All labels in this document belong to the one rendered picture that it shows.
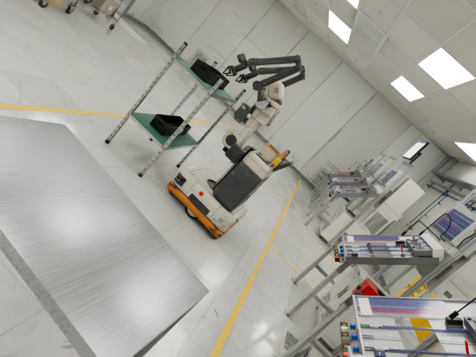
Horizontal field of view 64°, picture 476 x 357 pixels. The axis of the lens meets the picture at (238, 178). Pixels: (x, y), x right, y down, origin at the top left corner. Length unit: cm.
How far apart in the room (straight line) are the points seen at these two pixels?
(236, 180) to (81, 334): 261
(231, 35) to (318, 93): 287
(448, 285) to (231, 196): 187
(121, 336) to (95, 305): 8
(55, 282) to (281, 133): 995
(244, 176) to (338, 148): 744
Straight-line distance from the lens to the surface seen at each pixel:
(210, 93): 312
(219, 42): 1118
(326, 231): 662
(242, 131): 338
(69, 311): 79
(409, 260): 339
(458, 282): 354
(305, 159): 1056
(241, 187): 324
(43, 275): 81
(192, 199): 334
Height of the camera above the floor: 134
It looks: 14 degrees down
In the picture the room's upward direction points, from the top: 43 degrees clockwise
